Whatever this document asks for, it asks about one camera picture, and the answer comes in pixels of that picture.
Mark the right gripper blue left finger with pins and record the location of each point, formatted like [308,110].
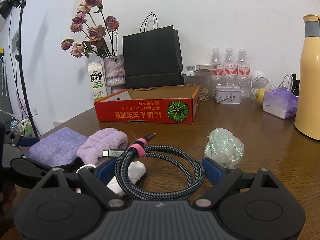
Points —
[105,171]

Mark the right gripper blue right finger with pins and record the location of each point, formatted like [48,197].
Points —
[213,171]

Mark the fluffy lilac towel roll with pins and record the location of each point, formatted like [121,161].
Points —
[91,151]

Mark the iridescent plastic wrap bundle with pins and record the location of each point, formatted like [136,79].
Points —
[224,148]

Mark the purple woven cloth pouch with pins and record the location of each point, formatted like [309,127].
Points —
[58,148]

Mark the red orange cardboard box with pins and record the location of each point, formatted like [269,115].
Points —
[162,105]

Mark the floral tin box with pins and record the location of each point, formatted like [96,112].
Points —
[228,94]

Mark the white green milk carton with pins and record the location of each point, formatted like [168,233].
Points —
[97,80]

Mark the green yellow apple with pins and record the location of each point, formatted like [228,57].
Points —
[259,95]

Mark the clear food container with lid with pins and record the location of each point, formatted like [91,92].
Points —
[202,79]

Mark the left water bottle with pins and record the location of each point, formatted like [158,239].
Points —
[218,70]

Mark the water bottle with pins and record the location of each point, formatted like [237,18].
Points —
[230,68]
[218,70]
[244,73]

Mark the purple tissue pack bag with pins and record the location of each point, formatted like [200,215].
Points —
[280,101]

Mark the white small desk fan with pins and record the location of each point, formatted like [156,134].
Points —
[258,81]

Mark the middle water bottle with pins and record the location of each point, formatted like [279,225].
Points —
[230,68]

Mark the purple textured vase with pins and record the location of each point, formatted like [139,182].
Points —
[115,73]

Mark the yellow thermos jug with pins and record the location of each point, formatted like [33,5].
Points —
[307,116]

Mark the right water bottle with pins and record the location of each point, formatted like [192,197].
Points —
[244,73]

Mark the black paper shopping bag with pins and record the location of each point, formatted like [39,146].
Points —
[152,57]

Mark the dried rose bouquet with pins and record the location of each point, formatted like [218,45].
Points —
[100,32]

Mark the black light stand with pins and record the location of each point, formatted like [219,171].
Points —
[6,8]

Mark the wire rack with bottles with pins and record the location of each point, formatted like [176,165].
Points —
[21,127]

